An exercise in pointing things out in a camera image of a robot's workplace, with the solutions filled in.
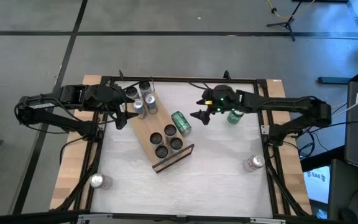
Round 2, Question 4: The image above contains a yellow cable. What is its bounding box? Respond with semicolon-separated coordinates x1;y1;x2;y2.
267;0;316;19

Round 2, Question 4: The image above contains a silver blue slim can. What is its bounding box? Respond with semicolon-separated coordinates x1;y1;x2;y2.
144;93;158;114

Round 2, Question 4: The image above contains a black-top Celsius can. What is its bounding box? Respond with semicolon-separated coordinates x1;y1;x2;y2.
149;132;164;147
163;124;178;139
170;137;184;151
138;80;154;97
155;145;170;159
125;86;141;103

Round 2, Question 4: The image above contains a blue-tab silver-top can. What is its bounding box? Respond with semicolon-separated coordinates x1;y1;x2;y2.
132;98;147;120

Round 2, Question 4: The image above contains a black tripod stand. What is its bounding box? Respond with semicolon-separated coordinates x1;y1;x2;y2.
265;0;304;42

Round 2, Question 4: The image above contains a right wrist cable loop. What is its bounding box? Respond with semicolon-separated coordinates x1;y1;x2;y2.
187;81;211;91

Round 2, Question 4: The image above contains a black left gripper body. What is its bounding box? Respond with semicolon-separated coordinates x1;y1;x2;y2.
96;83;127;113

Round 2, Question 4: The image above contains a wooden tray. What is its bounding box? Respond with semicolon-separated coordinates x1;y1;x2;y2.
114;80;195;174

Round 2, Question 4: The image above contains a black floor cable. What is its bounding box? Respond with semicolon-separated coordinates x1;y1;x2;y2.
309;119;358;133

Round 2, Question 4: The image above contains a black table foot bar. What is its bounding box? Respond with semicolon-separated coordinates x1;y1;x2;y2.
318;76;354;85

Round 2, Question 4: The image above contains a green Sprite can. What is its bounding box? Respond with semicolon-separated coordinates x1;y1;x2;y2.
227;108;245;125

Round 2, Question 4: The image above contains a green soda can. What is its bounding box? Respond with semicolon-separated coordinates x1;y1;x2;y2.
170;110;193;137

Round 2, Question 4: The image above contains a black cable bundle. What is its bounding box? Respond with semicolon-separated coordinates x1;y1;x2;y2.
265;146;312;217
54;146;102;212

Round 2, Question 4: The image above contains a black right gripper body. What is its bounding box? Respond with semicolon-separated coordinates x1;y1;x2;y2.
203;84;241;113

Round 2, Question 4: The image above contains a silver-top slim can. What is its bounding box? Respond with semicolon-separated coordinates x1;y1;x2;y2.
89;172;113;190
241;154;265;174

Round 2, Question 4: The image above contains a black rig crossbar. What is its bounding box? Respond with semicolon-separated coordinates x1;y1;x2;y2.
0;208;358;224

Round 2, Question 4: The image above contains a black metal table frame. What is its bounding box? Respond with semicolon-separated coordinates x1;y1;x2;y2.
73;70;291;218

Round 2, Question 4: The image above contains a white SA6 sign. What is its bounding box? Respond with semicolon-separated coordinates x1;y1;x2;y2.
303;166;331;205

